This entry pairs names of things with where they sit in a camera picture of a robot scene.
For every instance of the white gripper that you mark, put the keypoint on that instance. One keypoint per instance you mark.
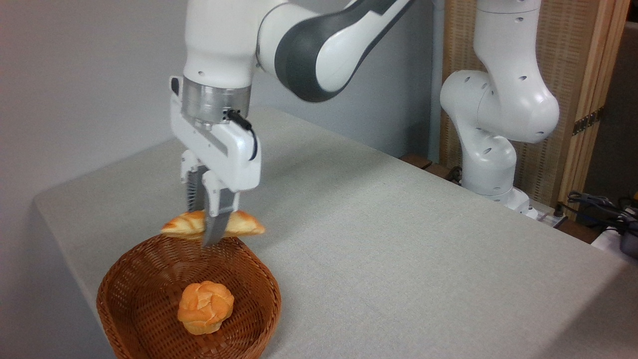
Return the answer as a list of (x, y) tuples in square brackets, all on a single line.
[(227, 154)]

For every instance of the long braided bread loaf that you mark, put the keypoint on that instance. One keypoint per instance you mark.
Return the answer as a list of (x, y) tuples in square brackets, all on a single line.
[(244, 225)]

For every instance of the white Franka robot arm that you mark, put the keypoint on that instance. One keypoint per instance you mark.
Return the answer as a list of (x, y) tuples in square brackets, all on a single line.
[(503, 99)]

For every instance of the round bread roll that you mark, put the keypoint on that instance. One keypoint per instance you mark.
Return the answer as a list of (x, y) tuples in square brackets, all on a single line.
[(205, 306)]

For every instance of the brown wicker basket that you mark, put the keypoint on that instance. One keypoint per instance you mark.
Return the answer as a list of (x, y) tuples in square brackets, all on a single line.
[(144, 294)]

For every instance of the grey tablecloth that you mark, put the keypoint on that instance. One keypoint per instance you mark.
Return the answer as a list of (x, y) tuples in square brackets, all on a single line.
[(423, 259)]

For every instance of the brown wooden bench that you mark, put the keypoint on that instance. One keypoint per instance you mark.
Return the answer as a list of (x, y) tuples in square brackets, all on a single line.
[(428, 167)]

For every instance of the wooden rattan folding screen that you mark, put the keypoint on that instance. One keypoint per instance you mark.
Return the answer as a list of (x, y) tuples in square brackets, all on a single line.
[(573, 65)]

